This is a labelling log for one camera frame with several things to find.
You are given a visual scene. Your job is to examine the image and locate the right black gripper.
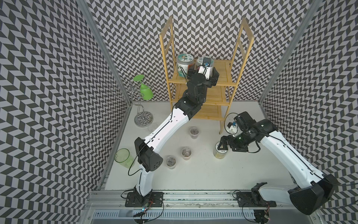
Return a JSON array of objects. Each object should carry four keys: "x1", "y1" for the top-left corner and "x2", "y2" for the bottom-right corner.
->
[{"x1": 217, "y1": 129, "x2": 255, "y2": 151}]

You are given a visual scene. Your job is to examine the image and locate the carrot seed jar red label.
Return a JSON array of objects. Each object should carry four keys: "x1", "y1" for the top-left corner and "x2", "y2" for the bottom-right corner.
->
[{"x1": 176, "y1": 54, "x2": 194, "y2": 77}]

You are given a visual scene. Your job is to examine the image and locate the flower seed jar pink label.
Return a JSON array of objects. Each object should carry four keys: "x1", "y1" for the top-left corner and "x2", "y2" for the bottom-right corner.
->
[{"x1": 195, "y1": 57, "x2": 214, "y2": 69}]

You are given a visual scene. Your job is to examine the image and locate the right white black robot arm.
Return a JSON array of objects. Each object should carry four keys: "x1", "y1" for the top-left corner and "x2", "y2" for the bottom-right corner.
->
[{"x1": 216, "y1": 112, "x2": 338, "y2": 215}]

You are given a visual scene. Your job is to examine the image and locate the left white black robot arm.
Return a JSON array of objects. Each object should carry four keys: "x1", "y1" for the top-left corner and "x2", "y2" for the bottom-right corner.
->
[{"x1": 134, "y1": 68, "x2": 220, "y2": 197}]

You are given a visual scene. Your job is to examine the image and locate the yellow label seed jar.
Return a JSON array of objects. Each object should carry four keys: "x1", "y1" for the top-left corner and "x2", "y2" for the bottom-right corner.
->
[{"x1": 213, "y1": 142, "x2": 228, "y2": 159}]

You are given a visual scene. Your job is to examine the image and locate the bamboo three-tier shelf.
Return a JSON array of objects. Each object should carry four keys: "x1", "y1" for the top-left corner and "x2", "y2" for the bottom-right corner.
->
[{"x1": 159, "y1": 15, "x2": 255, "y2": 134}]

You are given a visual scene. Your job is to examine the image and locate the small clear tub far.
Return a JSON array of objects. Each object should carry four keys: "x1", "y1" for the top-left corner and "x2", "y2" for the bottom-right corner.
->
[{"x1": 189, "y1": 127, "x2": 200, "y2": 139}]

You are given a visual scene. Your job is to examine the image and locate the small clear tub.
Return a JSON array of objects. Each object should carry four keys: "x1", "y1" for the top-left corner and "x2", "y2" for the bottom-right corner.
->
[
  {"x1": 181, "y1": 147, "x2": 192, "y2": 161},
  {"x1": 166, "y1": 156, "x2": 177, "y2": 169},
  {"x1": 189, "y1": 127, "x2": 200, "y2": 139}
]

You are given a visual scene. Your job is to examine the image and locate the small clear tub middle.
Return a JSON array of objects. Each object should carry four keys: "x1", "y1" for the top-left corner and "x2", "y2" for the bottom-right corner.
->
[{"x1": 181, "y1": 147, "x2": 192, "y2": 161}]

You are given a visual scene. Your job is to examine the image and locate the green plastic goblet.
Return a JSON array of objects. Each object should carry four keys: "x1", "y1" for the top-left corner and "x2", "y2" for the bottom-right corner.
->
[{"x1": 133, "y1": 74, "x2": 153, "y2": 100}]

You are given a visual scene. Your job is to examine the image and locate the small clear tub near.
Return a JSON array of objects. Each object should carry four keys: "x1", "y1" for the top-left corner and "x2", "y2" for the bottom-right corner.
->
[{"x1": 166, "y1": 156, "x2": 177, "y2": 169}]

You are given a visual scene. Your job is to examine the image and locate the clear glass cup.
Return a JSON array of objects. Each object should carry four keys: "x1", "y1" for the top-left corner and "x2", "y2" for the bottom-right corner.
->
[{"x1": 147, "y1": 122, "x2": 159, "y2": 133}]

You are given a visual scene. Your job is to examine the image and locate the green translucent plastic cup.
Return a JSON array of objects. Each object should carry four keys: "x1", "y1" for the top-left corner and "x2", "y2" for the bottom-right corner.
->
[{"x1": 114, "y1": 148, "x2": 134, "y2": 169}]

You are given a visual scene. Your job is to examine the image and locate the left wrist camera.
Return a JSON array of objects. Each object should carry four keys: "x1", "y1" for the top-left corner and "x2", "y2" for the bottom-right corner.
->
[{"x1": 197, "y1": 65, "x2": 212, "y2": 80}]

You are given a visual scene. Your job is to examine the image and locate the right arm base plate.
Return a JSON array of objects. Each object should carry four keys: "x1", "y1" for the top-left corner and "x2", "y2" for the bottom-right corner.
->
[{"x1": 235, "y1": 192, "x2": 277, "y2": 208}]

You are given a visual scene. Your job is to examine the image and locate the chrome wire glass rack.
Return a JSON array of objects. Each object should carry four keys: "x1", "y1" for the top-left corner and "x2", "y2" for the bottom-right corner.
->
[{"x1": 111, "y1": 79, "x2": 154, "y2": 128}]

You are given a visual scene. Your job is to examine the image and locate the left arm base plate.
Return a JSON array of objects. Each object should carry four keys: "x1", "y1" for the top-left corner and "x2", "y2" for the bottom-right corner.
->
[{"x1": 125, "y1": 191, "x2": 164, "y2": 208}]

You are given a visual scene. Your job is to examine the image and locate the aluminium front rail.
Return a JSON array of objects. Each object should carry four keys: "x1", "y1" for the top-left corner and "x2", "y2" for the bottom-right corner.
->
[{"x1": 84, "y1": 189, "x2": 295, "y2": 210}]

